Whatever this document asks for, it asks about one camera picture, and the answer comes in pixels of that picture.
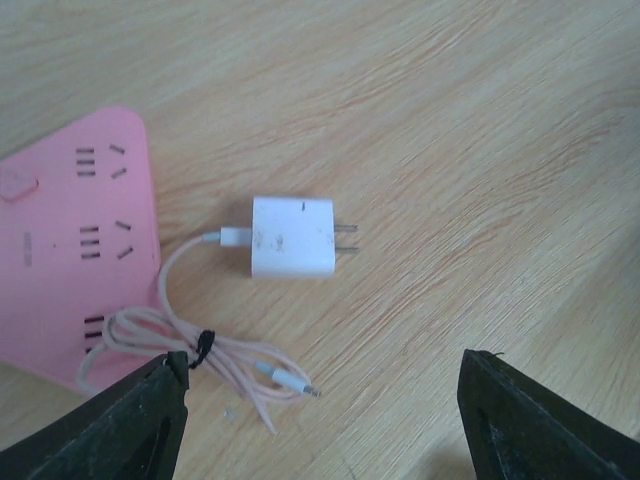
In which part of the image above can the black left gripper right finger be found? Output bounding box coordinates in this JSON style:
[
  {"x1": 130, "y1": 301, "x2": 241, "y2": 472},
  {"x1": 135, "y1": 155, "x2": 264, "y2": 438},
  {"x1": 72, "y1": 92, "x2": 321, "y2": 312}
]
[{"x1": 458, "y1": 349, "x2": 639, "y2": 479}]

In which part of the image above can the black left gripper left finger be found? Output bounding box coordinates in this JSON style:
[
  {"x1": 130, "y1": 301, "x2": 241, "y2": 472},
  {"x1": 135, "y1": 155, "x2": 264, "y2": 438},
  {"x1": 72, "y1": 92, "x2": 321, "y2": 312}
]
[{"x1": 1, "y1": 352, "x2": 189, "y2": 479}]

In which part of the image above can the pink triangular power strip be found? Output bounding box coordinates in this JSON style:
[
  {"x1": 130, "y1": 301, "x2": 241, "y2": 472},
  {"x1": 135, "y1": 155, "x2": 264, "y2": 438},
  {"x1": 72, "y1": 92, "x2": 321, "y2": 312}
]
[{"x1": 1, "y1": 106, "x2": 161, "y2": 389}]

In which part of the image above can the white plug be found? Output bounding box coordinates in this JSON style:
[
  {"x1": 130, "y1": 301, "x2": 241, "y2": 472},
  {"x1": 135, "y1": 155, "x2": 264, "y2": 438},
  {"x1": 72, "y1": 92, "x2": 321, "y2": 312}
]
[{"x1": 251, "y1": 196, "x2": 358, "y2": 278}]

